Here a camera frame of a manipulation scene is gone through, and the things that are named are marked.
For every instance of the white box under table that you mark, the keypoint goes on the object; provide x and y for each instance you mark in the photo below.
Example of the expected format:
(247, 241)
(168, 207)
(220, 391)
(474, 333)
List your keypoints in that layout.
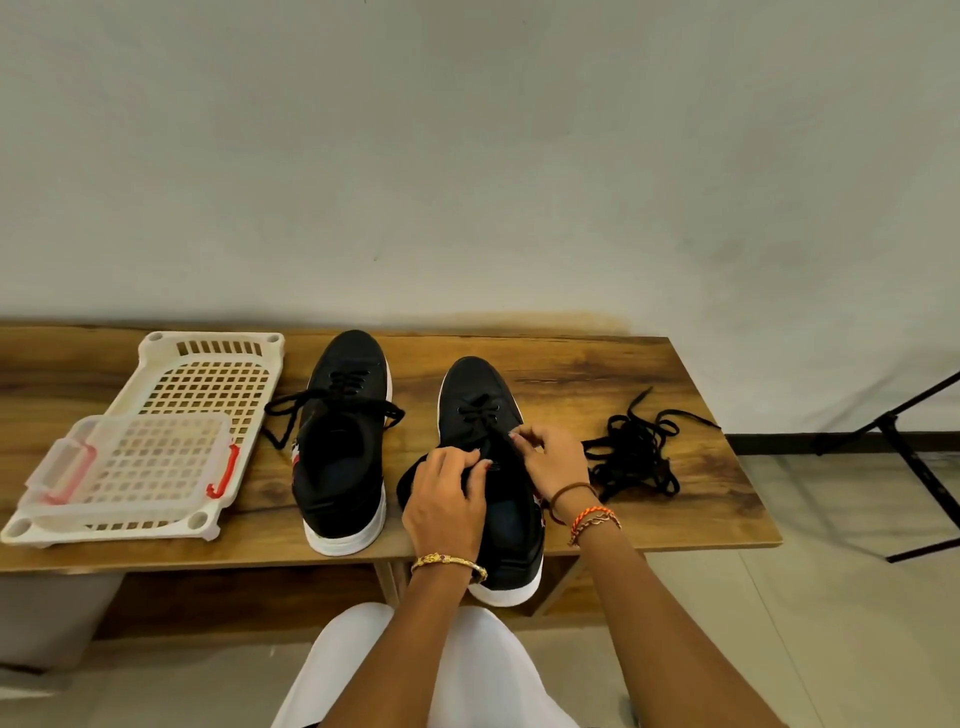
(60, 623)

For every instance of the person's right hand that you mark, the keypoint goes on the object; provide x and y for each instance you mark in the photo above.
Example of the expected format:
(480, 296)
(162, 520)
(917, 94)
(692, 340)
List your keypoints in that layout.
(555, 458)

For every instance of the black sneaker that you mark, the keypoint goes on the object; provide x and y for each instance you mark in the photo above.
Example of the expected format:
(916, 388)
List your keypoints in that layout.
(510, 540)
(342, 450)

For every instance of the white plastic lattice basket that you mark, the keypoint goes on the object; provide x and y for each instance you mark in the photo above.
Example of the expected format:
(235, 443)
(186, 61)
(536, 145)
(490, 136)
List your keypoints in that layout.
(210, 375)

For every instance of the person's right forearm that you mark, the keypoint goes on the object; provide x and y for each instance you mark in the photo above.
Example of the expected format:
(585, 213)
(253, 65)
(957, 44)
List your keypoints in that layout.
(668, 630)

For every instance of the person's left forearm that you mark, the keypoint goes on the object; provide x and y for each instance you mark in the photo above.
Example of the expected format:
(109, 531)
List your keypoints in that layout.
(398, 645)

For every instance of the person's left hand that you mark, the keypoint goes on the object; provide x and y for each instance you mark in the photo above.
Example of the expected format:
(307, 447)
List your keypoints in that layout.
(444, 510)

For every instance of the black tripod stand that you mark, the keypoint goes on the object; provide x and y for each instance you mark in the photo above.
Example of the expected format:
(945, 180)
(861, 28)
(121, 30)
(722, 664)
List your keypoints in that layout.
(915, 458)

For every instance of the black shoelace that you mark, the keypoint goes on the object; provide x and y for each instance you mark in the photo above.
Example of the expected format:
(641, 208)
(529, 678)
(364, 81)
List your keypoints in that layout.
(630, 462)
(638, 443)

